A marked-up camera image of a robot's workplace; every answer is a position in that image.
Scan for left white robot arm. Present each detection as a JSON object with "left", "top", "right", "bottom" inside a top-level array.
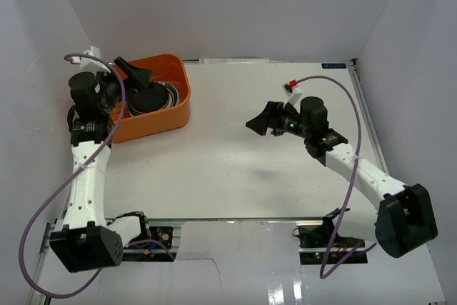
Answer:
[{"left": 49, "top": 57, "right": 152, "bottom": 273}]

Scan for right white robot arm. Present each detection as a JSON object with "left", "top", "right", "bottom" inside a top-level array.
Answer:
[{"left": 246, "top": 96, "right": 438, "bottom": 258}]

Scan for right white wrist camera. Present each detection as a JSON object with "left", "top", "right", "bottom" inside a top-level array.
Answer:
[{"left": 282, "top": 80, "right": 303, "bottom": 106}]

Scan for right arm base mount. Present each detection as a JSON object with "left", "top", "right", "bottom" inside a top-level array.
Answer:
[{"left": 292, "top": 225, "right": 358, "bottom": 265}]

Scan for white green rimmed plate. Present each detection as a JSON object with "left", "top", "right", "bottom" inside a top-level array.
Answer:
[{"left": 128, "top": 81, "right": 180, "bottom": 116}]

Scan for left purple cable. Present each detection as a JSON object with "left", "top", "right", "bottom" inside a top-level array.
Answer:
[{"left": 18, "top": 53, "right": 176, "bottom": 299}]

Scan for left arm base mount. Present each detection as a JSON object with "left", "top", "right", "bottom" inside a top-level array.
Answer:
[{"left": 116, "top": 211, "right": 176, "bottom": 262}]

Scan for black plate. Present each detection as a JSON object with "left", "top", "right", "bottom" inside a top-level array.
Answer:
[{"left": 129, "top": 82, "right": 169, "bottom": 114}]

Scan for orange plastic bin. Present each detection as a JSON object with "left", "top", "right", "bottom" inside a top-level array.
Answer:
[{"left": 111, "top": 54, "right": 191, "bottom": 143}]

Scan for blue table label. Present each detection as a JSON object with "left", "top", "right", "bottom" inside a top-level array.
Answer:
[{"left": 321, "top": 63, "right": 347, "bottom": 69}]

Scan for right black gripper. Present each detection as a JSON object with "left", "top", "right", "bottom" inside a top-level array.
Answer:
[{"left": 246, "top": 102, "right": 311, "bottom": 140}]

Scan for white papers at back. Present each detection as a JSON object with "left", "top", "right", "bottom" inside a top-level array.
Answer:
[{"left": 199, "top": 58, "right": 269, "bottom": 64}]

